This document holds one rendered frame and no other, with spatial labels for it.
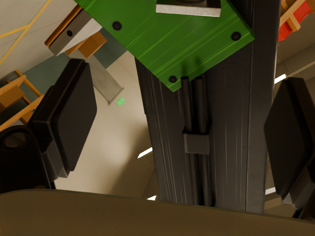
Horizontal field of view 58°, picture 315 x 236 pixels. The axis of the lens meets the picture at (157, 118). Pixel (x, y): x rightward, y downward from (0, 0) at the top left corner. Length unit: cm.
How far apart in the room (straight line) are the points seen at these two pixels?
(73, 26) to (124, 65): 1038
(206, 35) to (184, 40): 2
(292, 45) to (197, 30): 955
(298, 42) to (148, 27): 957
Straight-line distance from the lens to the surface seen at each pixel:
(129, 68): 1082
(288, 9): 374
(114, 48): 1079
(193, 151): 37
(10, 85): 667
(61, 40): 50
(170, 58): 33
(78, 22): 47
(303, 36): 981
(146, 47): 32
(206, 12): 26
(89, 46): 718
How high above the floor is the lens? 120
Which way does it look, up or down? 14 degrees up
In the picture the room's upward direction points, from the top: 139 degrees clockwise
